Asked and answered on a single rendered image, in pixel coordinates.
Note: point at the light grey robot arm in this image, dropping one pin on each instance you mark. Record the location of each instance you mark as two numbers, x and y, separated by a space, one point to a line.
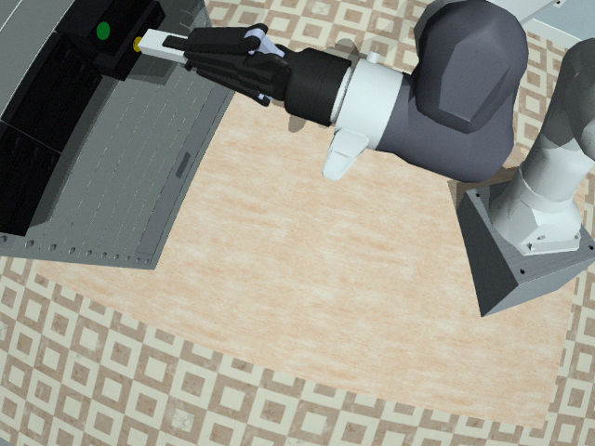
453 116

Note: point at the grey server rack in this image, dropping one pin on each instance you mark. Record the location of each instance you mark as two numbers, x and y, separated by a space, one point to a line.
123 170

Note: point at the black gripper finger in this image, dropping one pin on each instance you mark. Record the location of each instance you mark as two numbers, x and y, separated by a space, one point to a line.
237 43
220 76

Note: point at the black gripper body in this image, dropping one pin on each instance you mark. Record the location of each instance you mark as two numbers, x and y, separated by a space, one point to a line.
306 81

